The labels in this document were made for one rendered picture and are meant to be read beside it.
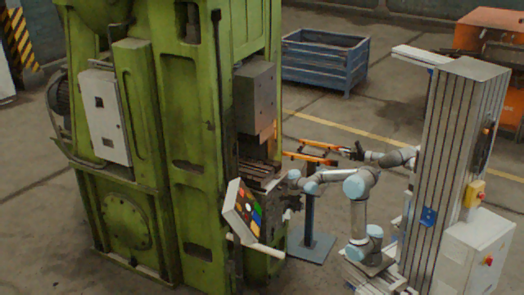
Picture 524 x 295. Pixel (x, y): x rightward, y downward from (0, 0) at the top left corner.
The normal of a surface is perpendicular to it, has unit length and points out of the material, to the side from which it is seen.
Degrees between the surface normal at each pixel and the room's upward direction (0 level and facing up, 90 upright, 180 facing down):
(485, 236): 0
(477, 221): 0
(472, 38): 90
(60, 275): 0
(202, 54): 89
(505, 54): 90
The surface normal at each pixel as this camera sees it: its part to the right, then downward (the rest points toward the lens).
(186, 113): -0.52, 0.45
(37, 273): -0.04, -0.85
